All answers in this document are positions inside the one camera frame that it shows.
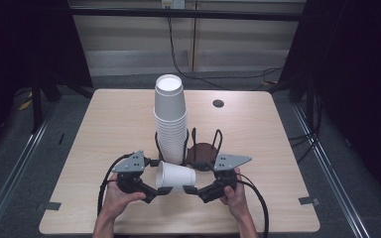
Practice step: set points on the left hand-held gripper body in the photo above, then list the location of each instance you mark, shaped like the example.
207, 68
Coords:
132, 165

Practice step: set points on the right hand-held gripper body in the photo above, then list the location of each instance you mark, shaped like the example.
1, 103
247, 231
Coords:
228, 162

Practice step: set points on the white disposable paper cup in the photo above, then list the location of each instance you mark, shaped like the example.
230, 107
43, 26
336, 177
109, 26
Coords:
175, 177

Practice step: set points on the stack of white paper cups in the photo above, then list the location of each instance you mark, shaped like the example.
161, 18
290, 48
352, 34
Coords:
170, 132

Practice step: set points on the person's left hand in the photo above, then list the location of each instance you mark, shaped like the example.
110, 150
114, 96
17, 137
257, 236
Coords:
119, 201

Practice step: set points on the person's right hand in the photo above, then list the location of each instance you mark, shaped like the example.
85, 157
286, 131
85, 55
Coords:
235, 202

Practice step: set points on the round dark table grommet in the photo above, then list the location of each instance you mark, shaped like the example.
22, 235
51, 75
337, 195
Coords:
218, 103

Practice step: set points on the grey tape strip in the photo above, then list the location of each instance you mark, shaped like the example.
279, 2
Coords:
48, 206
308, 200

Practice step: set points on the yellow floor tape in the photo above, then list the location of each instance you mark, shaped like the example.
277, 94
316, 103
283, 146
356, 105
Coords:
25, 104

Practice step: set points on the black horizontal bar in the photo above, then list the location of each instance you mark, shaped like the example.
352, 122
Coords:
129, 13

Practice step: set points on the black curtain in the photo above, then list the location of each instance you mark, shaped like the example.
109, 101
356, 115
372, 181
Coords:
360, 66
20, 49

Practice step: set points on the metal floor rail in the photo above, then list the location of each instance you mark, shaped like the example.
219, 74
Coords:
327, 172
16, 172

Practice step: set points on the white wall outlet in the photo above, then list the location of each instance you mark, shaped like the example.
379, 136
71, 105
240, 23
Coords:
173, 4

